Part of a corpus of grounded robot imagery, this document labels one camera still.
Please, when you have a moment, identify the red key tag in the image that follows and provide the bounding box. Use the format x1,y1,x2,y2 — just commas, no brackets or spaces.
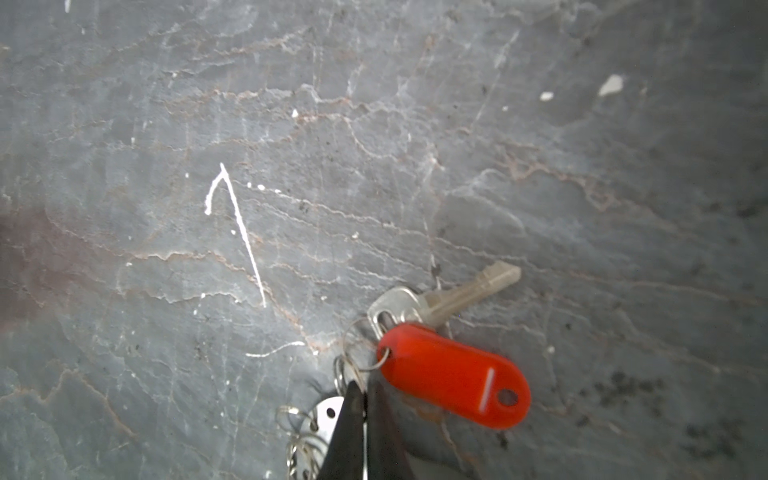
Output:
376,323,532,430

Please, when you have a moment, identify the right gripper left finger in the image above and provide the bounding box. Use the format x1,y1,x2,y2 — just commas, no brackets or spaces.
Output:
316,381,366,480

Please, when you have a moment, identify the silver key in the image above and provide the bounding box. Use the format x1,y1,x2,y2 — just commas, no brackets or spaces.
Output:
367,261,522,340

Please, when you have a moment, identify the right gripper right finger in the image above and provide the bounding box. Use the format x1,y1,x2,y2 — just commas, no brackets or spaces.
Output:
366,374,416,480

